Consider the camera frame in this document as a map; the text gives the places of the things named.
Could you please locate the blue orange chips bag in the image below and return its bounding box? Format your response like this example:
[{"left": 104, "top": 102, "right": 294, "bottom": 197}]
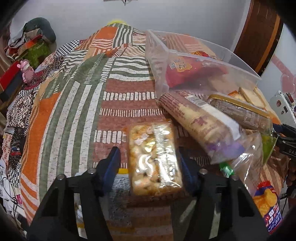
[{"left": 253, "top": 181, "right": 282, "bottom": 233}]

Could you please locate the brown biscuit pack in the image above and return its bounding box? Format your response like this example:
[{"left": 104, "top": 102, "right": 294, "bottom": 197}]
[{"left": 207, "top": 94, "right": 273, "bottom": 135}]

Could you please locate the long cracker roll pack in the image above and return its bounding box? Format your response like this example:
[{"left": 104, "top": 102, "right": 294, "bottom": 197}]
[{"left": 159, "top": 91, "right": 246, "bottom": 164}]

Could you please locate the nut crisp bar pack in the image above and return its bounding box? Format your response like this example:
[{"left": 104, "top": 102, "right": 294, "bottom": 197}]
[{"left": 127, "top": 120, "right": 183, "bottom": 197}]

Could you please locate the red white snack bag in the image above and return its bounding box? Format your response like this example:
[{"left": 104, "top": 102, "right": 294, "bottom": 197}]
[{"left": 166, "top": 56, "right": 228, "bottom": 88}]

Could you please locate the toast bread slice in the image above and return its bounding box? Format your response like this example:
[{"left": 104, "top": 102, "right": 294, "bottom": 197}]
[{"left": 238, "top": 87, "right": 266, "bottom": 109}]

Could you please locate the person's right hand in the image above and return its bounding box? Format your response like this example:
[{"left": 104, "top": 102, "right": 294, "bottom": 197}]
[{"left": 286, "top": 159, "right": 296, "bottom": 186}]

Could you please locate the white sliding wardrobe door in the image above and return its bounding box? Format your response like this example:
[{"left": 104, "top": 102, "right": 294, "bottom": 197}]
[{"left": 257, "top": 25, "right": 296, "bottom": 104}]

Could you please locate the patchwork quilt bedspread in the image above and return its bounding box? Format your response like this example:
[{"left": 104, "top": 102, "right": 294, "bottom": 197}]
[{"left": 3, "top": 23, "right": 177, "bottom": 240}]

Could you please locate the brown wooden wardrobe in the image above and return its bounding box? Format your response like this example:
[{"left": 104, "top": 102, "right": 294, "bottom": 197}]
[{"left": 234, "top": 1, "right": 283, "bottom": 75}]

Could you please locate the clear plastic storage box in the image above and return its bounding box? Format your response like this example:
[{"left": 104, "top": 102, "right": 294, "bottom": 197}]
[{"left": 145, "top": 30, "right": 261, "bottom": 97}]

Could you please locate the red gift box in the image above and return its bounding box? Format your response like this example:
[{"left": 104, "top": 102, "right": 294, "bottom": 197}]
[{"left": 1, "top": 61, "right": 23, "bottom": 92}]

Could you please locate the pink rabbit toy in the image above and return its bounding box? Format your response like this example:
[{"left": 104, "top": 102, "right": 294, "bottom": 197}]
[{"left": 17, "top": 59, "right": 34, "bottom": 84}]

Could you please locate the pile of clothes and bags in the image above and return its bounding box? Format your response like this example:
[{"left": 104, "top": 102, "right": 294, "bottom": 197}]
[{"left": 1, "top": 17, "right": 56, "bottom": 69}]

